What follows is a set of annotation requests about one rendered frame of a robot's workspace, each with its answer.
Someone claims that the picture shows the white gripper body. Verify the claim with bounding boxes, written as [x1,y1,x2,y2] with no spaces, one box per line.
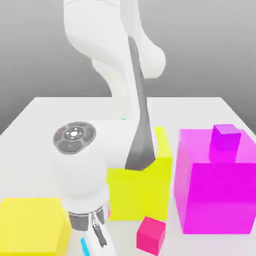
[68,224,118,256]

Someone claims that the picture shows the small cyan cube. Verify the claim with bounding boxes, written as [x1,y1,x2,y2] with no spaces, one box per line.
[80,237,90,256]

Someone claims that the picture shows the small pink cube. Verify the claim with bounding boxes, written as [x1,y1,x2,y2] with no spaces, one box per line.
[136,216,167,256]

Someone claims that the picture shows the small purple cube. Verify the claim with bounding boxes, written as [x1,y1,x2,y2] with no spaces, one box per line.
[208,123,242,163]

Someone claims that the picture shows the large lime yellow box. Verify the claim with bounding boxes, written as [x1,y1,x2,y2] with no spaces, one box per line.
[105,126,173,222]

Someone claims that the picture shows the large magenta box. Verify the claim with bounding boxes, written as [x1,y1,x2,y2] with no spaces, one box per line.
[173,128,256,235]

